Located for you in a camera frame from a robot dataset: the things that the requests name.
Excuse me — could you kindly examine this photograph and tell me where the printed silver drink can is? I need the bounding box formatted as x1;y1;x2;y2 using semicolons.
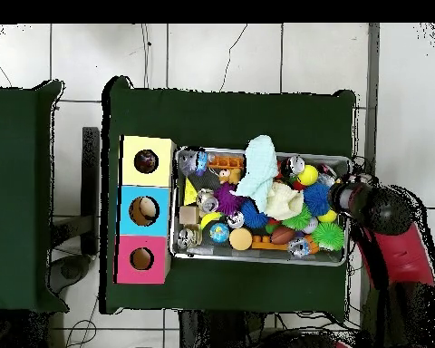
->
196;188;219;214

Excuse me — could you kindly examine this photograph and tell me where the crushed bottle with blue label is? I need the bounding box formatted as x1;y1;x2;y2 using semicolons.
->
178;149;209;178

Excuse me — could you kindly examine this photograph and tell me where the mint green waffle cloth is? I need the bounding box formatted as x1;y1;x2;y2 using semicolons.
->
233;134;278;214

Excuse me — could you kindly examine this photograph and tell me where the blue spiky rubber ball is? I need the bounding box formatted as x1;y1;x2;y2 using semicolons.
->
303;182;331;218

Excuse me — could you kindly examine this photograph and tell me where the wooden box with three holes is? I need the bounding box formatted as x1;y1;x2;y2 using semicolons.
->
113;135;177;285

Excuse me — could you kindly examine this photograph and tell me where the purple spiky monster toy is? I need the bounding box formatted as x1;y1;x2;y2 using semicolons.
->
213;181;246;217

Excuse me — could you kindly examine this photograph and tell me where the blue globe print ball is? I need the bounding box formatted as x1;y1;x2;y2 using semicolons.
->
208;221;231;244

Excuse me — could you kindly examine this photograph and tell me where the tan foam disc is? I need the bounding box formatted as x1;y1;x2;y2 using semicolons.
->
228;227;254;252

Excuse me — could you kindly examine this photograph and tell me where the cream waffle cloth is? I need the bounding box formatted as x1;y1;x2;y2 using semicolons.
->
266;180;305;221

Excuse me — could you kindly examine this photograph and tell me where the dark green tablecloth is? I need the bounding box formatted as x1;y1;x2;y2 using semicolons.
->
99;75;358;315
0;79;70;314

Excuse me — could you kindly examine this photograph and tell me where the tan round object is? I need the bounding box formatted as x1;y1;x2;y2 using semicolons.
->
137;197;157;218

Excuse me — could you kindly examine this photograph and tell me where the yellow tennis ball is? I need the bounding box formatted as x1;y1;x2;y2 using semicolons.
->
297;164;320;187

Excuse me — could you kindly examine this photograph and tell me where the shallow wire mesh bin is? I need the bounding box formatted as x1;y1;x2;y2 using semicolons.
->
168;145;353;267

